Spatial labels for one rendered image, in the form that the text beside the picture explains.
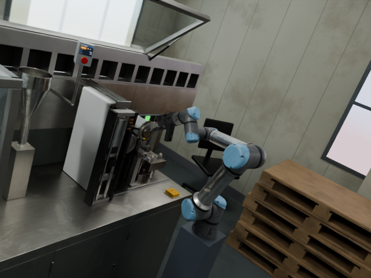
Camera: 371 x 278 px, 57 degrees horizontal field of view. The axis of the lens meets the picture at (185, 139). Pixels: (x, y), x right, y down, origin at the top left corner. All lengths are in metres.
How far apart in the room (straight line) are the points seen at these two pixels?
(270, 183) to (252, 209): 0.35
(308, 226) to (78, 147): 2.18
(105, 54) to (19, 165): 0.81
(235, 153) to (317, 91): 2.77
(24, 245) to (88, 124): 0.71
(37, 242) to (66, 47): 0.99
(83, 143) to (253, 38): 3.07
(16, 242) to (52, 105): 0.79
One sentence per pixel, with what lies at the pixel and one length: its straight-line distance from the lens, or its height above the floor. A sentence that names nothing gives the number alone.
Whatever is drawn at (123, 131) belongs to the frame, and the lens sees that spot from 1.78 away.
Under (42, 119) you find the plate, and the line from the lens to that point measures 2.04.
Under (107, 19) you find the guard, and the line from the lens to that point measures 1.87.
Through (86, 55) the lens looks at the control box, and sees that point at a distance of 1.63.
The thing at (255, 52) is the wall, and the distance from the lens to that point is 4.51.
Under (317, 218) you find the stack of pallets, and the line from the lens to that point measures 3.30.
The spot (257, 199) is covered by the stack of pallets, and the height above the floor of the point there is 0.61.
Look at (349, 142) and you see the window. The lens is 4.15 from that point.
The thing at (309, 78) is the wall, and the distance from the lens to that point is 4.25.
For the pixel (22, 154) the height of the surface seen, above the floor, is 1.15.
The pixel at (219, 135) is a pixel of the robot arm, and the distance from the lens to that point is 1.85.
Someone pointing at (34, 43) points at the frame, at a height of 1.61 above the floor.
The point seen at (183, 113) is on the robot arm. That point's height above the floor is 1.48.
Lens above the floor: 1.94
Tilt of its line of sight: 18 degrees down
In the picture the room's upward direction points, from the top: 20 degrees clockwise
